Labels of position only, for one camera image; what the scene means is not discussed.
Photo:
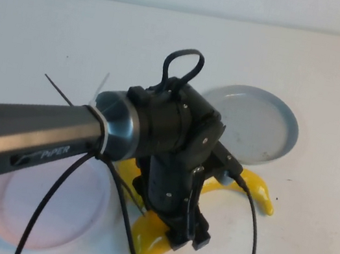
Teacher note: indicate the yellow-green plastic mango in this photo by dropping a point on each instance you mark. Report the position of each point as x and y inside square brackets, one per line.
[150, 238]

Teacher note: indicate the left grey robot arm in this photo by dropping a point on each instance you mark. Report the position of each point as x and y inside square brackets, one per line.
[42, 124]

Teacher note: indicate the pink round plate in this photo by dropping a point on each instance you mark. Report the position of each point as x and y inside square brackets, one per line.
[75, 215]

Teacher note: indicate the black zip tie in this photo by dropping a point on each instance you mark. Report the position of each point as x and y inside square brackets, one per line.
[59, 90]

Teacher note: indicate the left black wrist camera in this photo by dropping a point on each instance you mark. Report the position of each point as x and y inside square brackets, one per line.
[227, 163]

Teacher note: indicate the grey-blue round plate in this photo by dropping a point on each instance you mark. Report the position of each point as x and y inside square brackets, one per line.
[256, 125]

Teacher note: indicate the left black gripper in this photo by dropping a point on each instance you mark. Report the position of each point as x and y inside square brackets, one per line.
[169, 186]

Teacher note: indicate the white zip tie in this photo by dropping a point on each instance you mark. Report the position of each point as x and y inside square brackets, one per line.
[103, 131]

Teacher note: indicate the yellow plastic banana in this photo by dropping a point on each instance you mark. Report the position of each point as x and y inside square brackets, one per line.
[128, 167]
[258, 188]

